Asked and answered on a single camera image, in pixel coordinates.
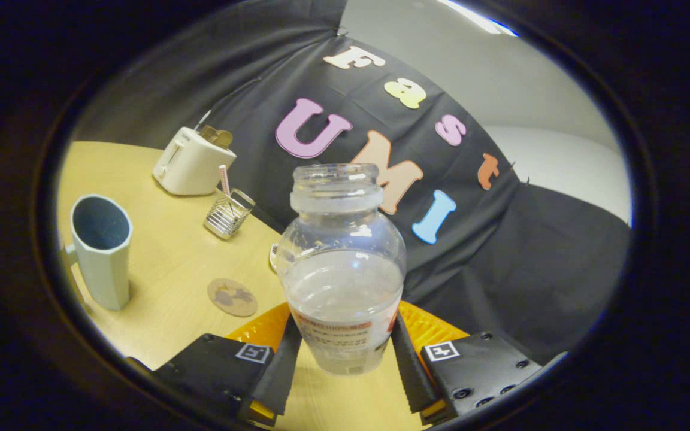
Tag round cork coaster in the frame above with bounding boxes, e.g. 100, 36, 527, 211
207, 278, 259, 318

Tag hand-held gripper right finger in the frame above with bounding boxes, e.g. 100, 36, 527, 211
390, 301, 543, 427

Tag ceiling light panel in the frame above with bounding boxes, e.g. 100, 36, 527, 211
438, 0, 519, 37

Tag clear plastic juice bottle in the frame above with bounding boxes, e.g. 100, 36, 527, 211
274, 163, 407, 377

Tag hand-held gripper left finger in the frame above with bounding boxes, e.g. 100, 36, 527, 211
126, 302, 304, 427

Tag pale green cup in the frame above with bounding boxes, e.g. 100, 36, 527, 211
60, 194, 134, 312

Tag wooden table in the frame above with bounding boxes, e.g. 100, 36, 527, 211
56, 141, 426, 431

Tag white toaster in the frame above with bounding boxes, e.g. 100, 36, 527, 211
152, 126, 237, 196

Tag brown toast slices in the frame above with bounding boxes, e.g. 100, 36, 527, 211
201, 125, 234, 150

